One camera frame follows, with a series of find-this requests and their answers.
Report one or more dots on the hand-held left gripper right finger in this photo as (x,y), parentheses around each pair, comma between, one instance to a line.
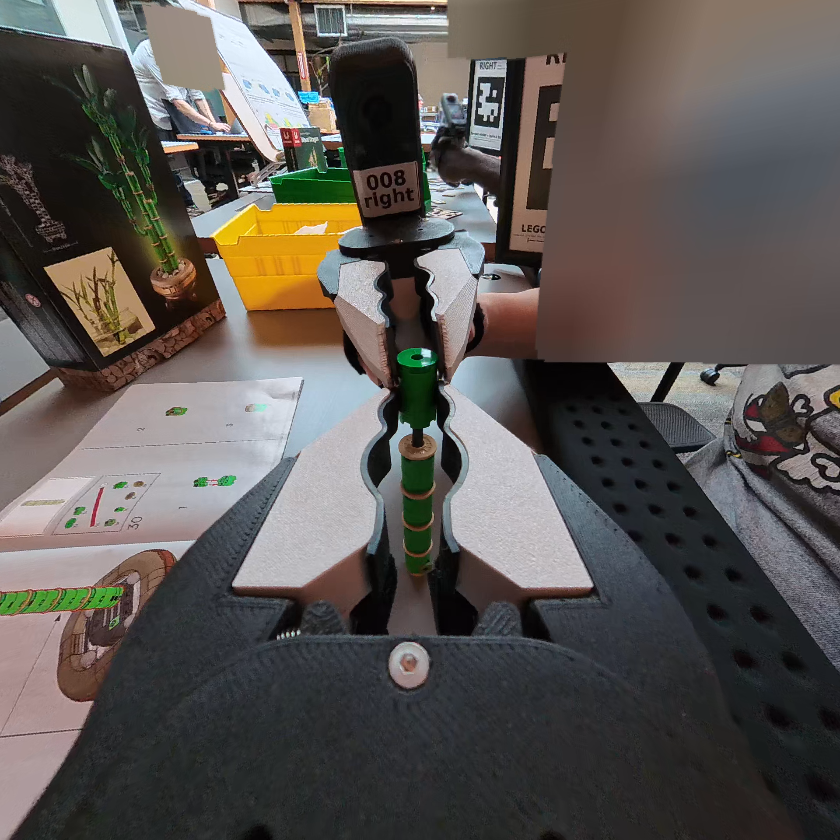
(518,525)

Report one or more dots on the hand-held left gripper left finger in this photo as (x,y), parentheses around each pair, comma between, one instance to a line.
(308,525)

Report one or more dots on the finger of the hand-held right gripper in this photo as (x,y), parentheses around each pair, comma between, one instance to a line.
(454,302)
(361,308)

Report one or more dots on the green cylinder brick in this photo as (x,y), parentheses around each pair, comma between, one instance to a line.
(417,394)

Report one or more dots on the green stalk with tan rings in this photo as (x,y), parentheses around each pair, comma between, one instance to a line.
(418,512)

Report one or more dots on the person's right forearm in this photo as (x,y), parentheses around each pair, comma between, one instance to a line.
(512,321)

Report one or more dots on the another person's forearm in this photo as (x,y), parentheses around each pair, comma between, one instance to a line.
(472,167)

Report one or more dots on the grey desk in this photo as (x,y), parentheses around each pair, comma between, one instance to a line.
(295,341)

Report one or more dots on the black handheld device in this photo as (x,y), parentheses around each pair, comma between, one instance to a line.
(453,111)

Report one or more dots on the small toy set box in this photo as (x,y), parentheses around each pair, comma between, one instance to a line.
(305,151)

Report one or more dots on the wooden cutout pieces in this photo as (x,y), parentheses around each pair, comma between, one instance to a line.
(446,213)

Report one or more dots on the yellow plastic bin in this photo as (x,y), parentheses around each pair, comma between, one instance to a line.
(275,275)

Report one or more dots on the white plastic bag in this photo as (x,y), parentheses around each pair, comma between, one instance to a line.
(312,228)

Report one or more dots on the green plastic bin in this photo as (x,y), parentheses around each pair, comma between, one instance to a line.
(308,187)

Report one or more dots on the small framed marker sign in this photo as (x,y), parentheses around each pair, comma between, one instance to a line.
(487,98)

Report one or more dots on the white poster board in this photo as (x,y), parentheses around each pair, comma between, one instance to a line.
(262,79)

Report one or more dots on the building instruction booklet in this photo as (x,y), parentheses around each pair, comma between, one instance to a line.
(197,446)

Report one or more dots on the black perforated panel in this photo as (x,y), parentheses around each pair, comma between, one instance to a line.
(656,525)

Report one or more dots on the black office chair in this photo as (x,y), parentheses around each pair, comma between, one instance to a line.
(676,426)

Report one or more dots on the person's grey printed shirt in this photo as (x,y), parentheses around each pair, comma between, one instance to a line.
(787,525)

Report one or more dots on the black toy set box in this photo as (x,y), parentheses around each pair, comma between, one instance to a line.
(98,197)

